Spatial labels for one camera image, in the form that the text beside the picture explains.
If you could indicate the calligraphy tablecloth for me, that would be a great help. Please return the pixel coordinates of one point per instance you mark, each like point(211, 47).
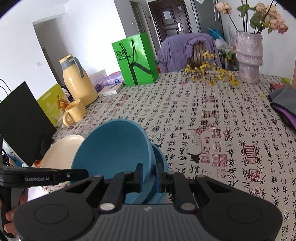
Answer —
point(229, 133)

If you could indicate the wooden chair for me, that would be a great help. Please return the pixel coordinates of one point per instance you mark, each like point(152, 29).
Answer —
point(197, 58)

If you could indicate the yellow-green snack box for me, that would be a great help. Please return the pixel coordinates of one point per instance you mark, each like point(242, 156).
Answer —
point(54, 102)

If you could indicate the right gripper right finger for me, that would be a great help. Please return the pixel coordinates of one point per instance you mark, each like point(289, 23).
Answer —
point(180, 189)

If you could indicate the grey refrigerator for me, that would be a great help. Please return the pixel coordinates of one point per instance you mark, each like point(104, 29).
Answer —
point(207, 17)

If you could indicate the pink textured vase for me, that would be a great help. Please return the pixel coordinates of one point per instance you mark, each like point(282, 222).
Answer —
point(249, 54)

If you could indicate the purple plastic package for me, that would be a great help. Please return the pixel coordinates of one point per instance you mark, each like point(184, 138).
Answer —
point(101, 79)

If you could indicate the orange tape roll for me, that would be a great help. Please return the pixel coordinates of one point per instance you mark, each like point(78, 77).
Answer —
point(37, 164)

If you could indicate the grey purple cloth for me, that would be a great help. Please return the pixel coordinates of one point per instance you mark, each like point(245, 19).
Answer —
point(282, 100)

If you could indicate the yellow mug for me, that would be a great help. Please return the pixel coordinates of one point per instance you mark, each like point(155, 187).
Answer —
point(74, 112)

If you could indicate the dried pink roses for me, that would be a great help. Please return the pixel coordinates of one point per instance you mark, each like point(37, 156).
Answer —
point(260, 17)

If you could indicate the blue bowl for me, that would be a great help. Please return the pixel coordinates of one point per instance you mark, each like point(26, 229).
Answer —
point(158, 173)
point(118, 146)

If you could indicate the yellow thermos jug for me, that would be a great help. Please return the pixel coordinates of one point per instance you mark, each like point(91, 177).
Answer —
point(77, 80)

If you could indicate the white book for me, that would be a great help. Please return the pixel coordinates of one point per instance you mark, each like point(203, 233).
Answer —
point(111, 89)

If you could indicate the person's left hand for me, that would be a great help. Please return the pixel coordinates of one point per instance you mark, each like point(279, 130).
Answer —
point(10, 227)

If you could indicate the yellow flower branch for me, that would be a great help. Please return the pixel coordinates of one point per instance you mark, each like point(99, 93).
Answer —
point(210, 72)

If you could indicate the large cream plate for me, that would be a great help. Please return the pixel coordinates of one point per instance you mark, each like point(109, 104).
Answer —
point(61, 154)

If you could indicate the green paper bag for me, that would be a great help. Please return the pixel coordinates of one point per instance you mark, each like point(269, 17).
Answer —
point(136, 60)

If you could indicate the dark brown door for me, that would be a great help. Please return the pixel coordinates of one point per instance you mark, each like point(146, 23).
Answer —
point(170, 17)

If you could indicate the black paper bag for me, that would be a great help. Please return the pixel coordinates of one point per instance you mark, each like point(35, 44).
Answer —
point(24, 125)

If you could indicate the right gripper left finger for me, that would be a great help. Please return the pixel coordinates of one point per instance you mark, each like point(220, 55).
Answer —
point(121, 184)

